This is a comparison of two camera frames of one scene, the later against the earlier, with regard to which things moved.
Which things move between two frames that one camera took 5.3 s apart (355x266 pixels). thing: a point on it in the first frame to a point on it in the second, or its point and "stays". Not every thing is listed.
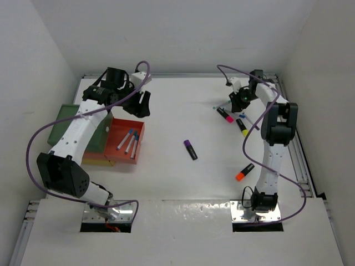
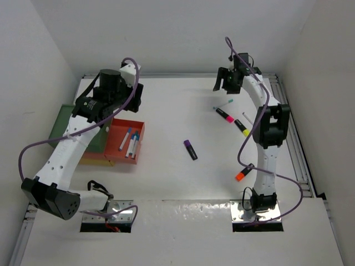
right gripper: [238, 105] to [223, 73]
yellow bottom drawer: [99, 162] stays
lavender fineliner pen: [130, 131] stays
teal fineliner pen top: [214, 107] stays
